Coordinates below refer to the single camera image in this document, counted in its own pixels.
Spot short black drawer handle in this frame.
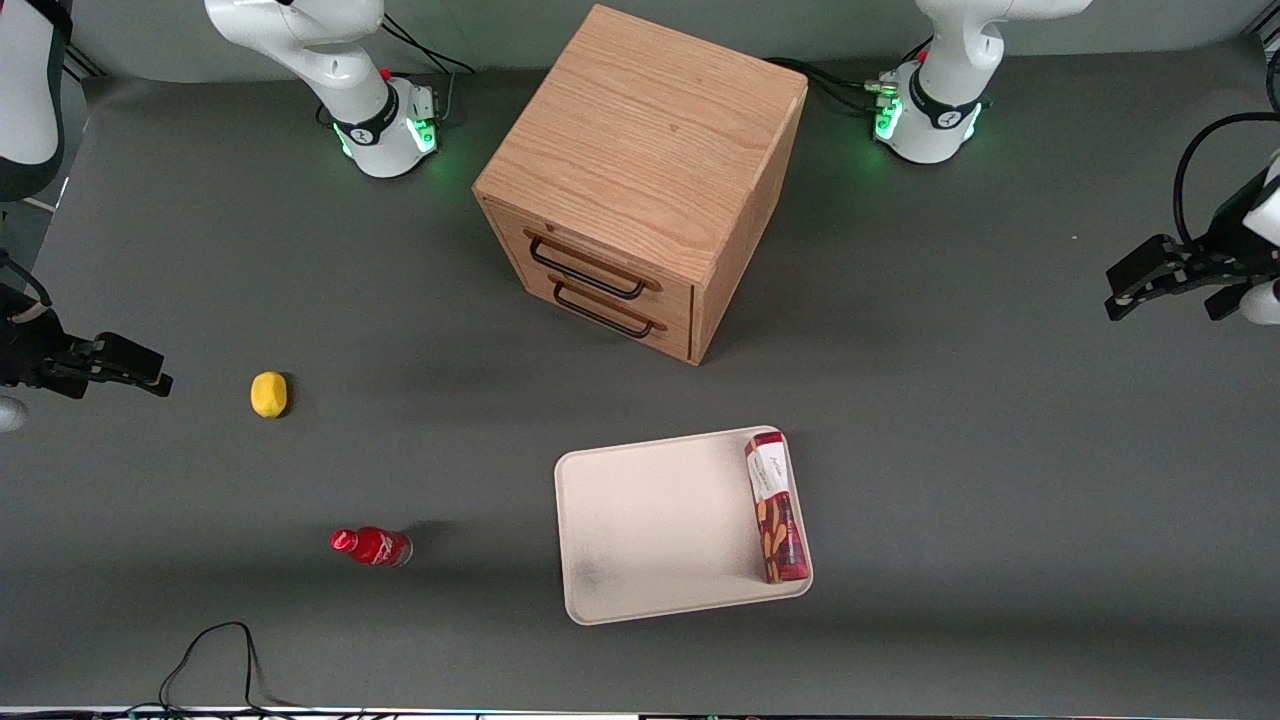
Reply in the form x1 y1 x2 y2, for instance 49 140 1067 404
551 279 657 340

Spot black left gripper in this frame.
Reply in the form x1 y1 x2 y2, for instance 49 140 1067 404
1104 168 1280 322

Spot wide wooden drawer front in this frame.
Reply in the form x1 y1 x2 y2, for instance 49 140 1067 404
482 200 696 326

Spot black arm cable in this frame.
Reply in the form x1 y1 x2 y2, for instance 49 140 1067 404
0 250 52 323
1174 111 1280 251

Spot thin black looped cable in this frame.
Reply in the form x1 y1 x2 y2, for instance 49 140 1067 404
158 621 293 714

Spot black left base cables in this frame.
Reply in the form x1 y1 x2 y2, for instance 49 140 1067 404
765 35 936 113

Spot narrow wooden drawer front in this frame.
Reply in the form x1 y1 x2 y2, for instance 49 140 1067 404
505 265 694 363

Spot red cookie box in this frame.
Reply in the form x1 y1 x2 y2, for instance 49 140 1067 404
744 431 810 585

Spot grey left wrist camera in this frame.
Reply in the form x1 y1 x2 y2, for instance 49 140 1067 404
1240 280 1280 327

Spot red soda bottle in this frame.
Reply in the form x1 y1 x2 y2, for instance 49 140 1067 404
330 527 414 568

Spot yellow lemon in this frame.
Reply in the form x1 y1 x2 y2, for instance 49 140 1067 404
250 371 290 419

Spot black right base cables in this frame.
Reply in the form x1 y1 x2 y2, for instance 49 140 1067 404
380 14 477 127

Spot long black drawer handle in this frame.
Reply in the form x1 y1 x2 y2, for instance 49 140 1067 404
526 234 649 302

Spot white rectangular tray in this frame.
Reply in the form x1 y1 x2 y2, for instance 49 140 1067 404
554 426 814 627

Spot wooden drawer cabinet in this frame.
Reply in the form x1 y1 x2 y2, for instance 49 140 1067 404
472 4 809 367

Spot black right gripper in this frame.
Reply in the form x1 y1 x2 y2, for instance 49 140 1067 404
0 286 174 400

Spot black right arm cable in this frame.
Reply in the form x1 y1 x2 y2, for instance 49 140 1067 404
0 250 52 323

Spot black base cables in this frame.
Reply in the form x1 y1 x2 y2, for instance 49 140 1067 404
380 14 477 127
765 35 936 113

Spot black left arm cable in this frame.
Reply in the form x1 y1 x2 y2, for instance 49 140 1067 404
1174 111 1280 251

